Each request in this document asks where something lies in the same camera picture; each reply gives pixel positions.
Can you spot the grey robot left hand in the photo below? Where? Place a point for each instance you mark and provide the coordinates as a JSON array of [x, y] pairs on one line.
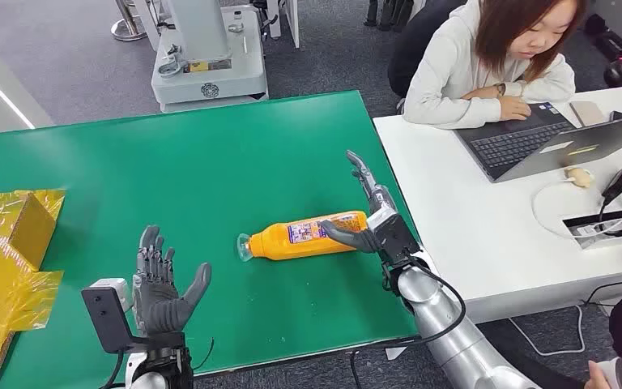
[[158, 306]]

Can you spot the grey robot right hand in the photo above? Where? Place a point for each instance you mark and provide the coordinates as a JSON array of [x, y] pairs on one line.
[[378, 201]]

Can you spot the orange plastic bottle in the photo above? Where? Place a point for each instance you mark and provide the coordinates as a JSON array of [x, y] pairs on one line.
[[284, 241]]

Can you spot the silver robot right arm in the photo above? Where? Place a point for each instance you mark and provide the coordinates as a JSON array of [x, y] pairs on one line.
[[450, 343]]

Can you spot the person at laptop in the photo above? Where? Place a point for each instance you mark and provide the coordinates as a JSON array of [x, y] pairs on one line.
[[450, 70]]

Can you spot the white paper scrap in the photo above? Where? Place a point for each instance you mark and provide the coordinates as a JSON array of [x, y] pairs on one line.
[[394, 353]]

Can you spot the dark grey laptop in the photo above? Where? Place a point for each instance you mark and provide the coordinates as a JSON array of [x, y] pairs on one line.
[[520, 142]]

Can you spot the black office chair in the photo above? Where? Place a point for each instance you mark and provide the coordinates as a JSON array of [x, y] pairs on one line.
[[413, 48]]

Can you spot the yellow foil cardboard box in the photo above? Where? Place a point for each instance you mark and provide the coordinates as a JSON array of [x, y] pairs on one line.
[[0, 252]]

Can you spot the black stand legs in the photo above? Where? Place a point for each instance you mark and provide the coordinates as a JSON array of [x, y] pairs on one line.
[[389, 13]]

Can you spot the white table legs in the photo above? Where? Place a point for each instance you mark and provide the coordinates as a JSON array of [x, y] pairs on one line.
[[292, 21]]

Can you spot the small beige device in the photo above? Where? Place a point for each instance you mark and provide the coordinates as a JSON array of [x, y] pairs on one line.
[[579, 176]]

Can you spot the desk power socket tray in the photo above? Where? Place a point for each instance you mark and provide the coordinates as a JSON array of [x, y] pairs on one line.
[[584, 231]]

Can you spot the white machine base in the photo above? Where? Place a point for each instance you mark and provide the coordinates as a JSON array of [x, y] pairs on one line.
[[209, 70]]

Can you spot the beige notebook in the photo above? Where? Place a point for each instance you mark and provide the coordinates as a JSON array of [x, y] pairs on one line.
[[588, 113]]

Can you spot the black power adapter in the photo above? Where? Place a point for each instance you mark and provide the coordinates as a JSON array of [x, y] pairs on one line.
[[619, 181]]

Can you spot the black phone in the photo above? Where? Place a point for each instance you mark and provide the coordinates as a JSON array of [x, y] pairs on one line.
[[619, 115]]

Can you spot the black rounded object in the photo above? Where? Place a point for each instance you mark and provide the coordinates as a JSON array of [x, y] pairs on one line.
[[619, 72]]

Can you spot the chrome stand base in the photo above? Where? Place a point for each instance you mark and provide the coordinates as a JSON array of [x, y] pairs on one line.
[[128, 29]]

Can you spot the black equipment case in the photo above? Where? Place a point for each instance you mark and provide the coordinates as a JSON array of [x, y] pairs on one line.
[[614, 43]]

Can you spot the white handheld controller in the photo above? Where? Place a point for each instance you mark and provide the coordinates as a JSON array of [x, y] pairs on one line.
[[614, 373]]

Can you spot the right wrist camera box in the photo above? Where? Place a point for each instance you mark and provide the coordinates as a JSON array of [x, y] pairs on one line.
[[399, 236]]

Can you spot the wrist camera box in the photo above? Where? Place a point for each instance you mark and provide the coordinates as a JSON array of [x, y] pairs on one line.
[[107, 317], [399, 236]]

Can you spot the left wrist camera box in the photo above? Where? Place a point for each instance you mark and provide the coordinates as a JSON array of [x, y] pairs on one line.
[[107, 317]]

